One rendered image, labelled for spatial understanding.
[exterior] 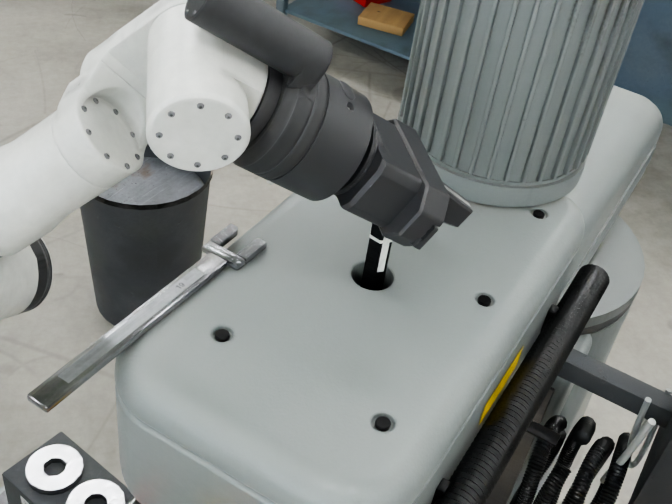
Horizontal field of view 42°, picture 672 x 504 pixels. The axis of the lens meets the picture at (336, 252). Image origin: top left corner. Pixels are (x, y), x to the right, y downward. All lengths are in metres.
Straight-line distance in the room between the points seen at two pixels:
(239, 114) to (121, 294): 2.68
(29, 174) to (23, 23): 4.74
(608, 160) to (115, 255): 2.11
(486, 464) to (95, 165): 0.39
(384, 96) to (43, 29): 1.94
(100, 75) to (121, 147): 0.05
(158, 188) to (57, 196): 2.52
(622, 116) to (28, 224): 0.94
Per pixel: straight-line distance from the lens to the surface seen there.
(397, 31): 4.98
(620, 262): 1.42
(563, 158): 0.88
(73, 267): 3.61
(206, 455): 0.65
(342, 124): 0.61
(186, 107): 0.55
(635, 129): 1.37
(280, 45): 0.58
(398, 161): 0.65
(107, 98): 0.66
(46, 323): 3.40
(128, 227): 2.96
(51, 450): 1.55
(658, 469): 1.06
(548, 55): 0.80
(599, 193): 1.21
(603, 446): 1.18
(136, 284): 3.15
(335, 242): 0.79
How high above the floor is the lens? 2.39
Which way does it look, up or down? 40 degrees down
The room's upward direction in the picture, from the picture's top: 9 degrees clockwise
